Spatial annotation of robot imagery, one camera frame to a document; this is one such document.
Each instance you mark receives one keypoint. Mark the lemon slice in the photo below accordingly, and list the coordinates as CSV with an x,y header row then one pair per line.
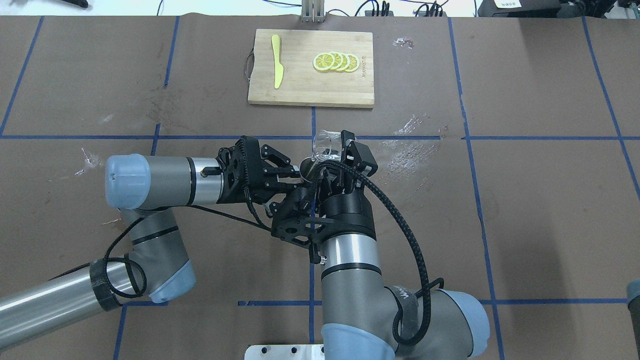
x,y
324,61
346,60
353,63
338,60

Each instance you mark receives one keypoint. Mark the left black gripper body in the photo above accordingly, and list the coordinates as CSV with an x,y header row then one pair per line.
x,y
259,187

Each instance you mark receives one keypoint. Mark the bamboo cutting board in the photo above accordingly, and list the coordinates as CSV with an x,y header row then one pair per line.
x,y
302,84

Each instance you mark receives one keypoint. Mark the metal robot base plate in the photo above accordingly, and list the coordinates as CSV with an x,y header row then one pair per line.
x,y
285,352

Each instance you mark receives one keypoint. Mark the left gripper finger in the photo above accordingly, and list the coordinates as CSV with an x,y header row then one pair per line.
x,y
276,166
278,201

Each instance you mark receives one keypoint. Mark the steel jigger measuring cup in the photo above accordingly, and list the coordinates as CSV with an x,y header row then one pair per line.
x,y
307,169

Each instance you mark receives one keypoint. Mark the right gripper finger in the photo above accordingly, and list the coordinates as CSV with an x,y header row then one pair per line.
x,y
357,155
328,178

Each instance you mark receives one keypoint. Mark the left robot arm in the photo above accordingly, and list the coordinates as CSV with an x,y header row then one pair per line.
x,y
251,289

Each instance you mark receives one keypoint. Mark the front lemon slice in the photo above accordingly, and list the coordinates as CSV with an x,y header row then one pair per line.
x,y
324,61

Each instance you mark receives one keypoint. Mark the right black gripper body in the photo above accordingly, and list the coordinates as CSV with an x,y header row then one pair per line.
x,y
348,209

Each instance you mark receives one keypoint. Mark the yellow plastic knife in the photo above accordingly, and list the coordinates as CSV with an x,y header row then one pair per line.
x,y
279,70

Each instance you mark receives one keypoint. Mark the clear glass beaker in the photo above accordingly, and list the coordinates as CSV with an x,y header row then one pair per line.
x,y
327,146

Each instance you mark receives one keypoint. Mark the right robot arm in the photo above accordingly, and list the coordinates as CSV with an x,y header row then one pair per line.
x,y
363,318

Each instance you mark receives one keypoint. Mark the aluminium frame post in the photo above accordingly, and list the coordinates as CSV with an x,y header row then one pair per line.
x,y
313,11

